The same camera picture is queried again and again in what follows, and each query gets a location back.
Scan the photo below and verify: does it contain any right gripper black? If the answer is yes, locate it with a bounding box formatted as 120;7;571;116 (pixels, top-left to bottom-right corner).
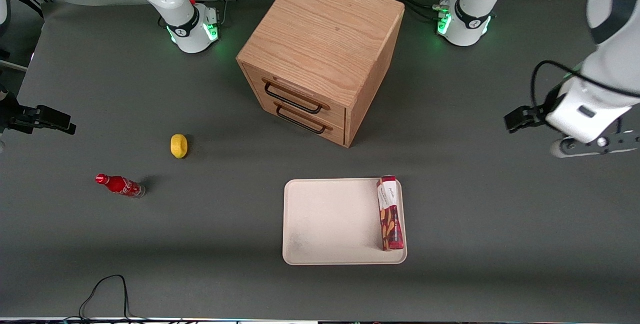
0;92;77;135

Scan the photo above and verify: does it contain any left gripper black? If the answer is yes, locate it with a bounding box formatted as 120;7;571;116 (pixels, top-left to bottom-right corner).
504;87;563;134

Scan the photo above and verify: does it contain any red cookie box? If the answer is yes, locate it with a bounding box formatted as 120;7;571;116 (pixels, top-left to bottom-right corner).
376;175;405;251

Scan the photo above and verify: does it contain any white plastic tray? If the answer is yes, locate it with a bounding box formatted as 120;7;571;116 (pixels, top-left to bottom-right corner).
282;178;408;266

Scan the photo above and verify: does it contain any red cola bottle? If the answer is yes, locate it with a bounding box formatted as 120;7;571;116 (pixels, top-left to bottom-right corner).
95;174;146;198

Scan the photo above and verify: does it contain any yellow banana toy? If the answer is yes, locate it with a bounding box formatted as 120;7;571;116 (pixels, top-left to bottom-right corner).
170;134;188;158

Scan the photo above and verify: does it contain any wooden drawer cabinet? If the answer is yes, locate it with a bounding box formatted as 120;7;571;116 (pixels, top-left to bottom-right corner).
236;0;406;148

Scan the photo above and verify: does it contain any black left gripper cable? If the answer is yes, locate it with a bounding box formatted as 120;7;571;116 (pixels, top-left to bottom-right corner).
530;60;640;111

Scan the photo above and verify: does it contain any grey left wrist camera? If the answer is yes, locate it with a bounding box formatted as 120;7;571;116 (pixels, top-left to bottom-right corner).
550;132;640;158

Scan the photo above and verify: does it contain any black looped table cable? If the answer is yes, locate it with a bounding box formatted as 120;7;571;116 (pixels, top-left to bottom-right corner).
65;274;151;322

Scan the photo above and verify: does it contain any black metal drawer handle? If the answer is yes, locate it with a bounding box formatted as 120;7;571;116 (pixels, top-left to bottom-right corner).
263;82;323;114
276;106;328;134

